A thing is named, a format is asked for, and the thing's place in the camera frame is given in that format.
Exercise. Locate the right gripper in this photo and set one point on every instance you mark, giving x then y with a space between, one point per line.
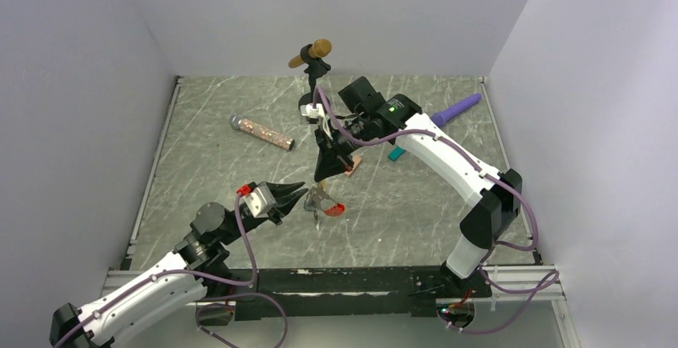
333 158

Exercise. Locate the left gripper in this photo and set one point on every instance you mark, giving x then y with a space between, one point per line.
284 203

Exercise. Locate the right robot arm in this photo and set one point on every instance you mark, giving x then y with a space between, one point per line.
491 194

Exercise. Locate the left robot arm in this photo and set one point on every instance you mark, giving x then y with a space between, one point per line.
194 269

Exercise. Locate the wooden block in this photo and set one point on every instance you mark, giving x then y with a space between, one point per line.
357 161

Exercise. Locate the teal block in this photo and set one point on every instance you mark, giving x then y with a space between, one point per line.
395 153

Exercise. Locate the glitter microphone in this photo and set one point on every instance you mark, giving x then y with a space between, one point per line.
239 122

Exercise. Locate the black microphone stand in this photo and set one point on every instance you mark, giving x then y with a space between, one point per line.
315 69

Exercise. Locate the gold microphone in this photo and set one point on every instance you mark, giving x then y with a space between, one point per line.
314 51

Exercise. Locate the purple microphone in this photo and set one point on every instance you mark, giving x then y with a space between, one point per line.
441 118

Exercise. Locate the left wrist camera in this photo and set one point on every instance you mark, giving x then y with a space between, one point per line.
258 199

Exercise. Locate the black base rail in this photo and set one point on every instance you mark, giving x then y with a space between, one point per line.
341 291

